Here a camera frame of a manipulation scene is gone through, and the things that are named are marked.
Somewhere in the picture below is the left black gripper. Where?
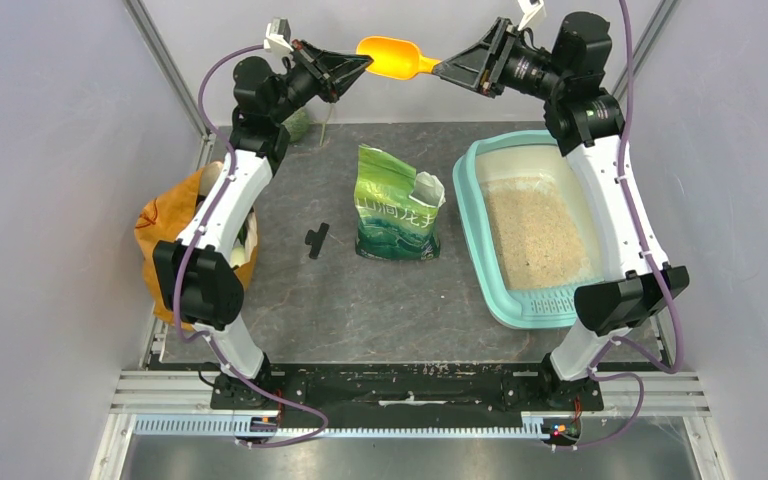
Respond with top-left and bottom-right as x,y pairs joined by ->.
270,40 -> 374,125

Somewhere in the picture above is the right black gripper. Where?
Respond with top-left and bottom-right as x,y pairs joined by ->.
432,16 -> 568,102

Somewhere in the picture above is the orange plastic scoop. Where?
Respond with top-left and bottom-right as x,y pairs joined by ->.
356,36 -> 441,81

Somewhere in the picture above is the green cat litter bag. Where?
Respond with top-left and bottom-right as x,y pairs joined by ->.
353,145 -> 446,261

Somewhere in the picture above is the black bag clip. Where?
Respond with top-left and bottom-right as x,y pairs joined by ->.
304,222 -> 330,260

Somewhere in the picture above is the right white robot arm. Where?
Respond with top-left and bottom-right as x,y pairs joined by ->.
432,11 -> 690,409

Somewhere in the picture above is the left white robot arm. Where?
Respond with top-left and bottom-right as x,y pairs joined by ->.
152,40 -> 373,409

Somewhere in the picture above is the teal litter box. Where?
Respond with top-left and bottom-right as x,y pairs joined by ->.
453,130 -> 603,330

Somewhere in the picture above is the green ball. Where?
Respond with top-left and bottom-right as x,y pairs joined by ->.
282,107 -> 311,143

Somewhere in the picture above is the white bottle in bag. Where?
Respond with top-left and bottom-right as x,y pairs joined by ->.
229,224 -> 258,269

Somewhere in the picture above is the orange trash bag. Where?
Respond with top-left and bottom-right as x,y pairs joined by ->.
134,161 -> 260,325

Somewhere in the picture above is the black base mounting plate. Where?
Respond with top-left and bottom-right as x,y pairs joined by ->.
210,363 -> 604,430

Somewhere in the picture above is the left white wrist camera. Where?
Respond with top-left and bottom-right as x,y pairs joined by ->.
263,17 -> 293,57

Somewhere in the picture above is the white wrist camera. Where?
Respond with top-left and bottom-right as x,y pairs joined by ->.
263,17 -> 293,57
517,0 -> 546,31

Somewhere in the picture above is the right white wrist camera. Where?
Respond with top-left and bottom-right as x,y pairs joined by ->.
517,0 -> 546,31

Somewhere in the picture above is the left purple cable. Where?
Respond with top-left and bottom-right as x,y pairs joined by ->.
171,43 -> 330,450

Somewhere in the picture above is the purple cable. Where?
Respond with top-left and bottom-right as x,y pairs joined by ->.
540,0 -> 686,452
171,43 -> 330,450

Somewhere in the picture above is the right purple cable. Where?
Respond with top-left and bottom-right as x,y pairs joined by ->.
540,0 -> 686,452

